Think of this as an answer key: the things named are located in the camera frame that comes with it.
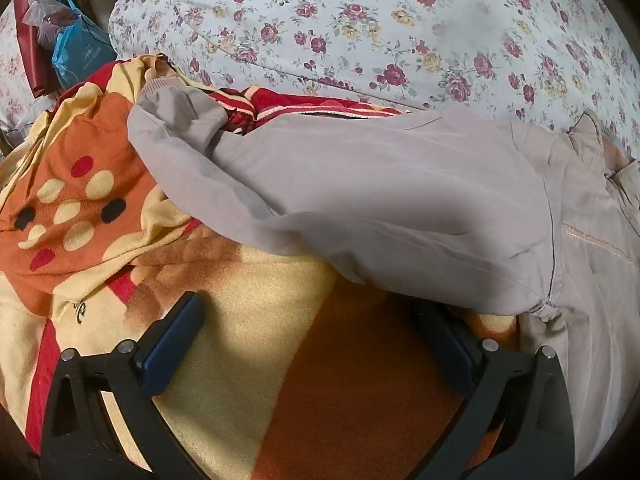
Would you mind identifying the clear plastic bag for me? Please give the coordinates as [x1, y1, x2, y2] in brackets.
[22, 0, 80, 47]

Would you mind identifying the beige jacket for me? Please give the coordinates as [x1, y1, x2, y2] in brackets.
[127, 84, 640, 463]

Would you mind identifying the floral quilt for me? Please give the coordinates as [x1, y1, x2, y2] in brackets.
[107, 0, 640, 161]

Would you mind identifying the orange printed fleece blanket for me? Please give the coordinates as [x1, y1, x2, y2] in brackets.
[0, 54, 521, 480]

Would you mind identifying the blue plastic bag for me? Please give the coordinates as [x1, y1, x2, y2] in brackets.
[51, 0, 118, 88]

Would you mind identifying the floral bed sheet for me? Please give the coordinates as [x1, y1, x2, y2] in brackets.
[0, 7, 43, 131]

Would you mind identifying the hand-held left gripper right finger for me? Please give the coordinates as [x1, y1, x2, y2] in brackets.
[412, 304, 576, 480]

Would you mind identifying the dark red bag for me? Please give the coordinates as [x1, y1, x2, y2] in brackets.
[13, 0, 61, 98]

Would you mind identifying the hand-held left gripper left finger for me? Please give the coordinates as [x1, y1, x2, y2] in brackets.
[40, 291, 221, 480]

